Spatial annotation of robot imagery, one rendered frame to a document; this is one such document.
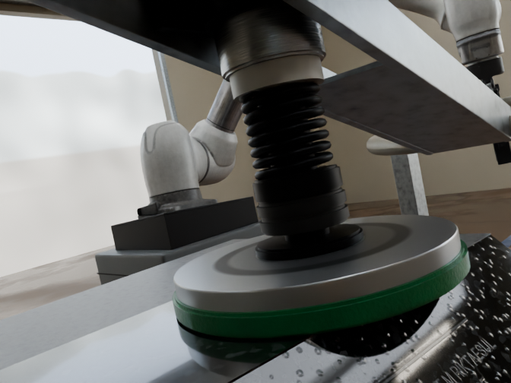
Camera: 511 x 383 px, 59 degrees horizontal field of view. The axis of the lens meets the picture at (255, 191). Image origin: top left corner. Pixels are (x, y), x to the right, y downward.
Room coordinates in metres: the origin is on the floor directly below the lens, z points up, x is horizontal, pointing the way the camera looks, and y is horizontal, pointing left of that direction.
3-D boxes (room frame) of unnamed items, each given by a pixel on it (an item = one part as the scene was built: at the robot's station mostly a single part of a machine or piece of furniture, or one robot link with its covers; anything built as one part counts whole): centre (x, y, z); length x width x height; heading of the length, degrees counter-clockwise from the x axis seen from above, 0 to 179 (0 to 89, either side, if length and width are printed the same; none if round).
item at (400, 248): (0.35, -0.03, 0.89); 0.21 x 0.21 x 0.01
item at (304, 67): (0.35, -0.03, 1.03); 0.07 x 0.07 x 0.04
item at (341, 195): (0.35, -0.03, 0.93); 0.07 x 0.07 x 0.01
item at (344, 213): (0.35, -0.03, 0.91); 0.07 x 0.07 x 0.01
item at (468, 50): (1.03, -0.56, 1.12); 0.09 x 0.09 x 0.06
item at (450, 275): (0.35, -0.03, 0.88); 0.22 x 0.22 x 0.04
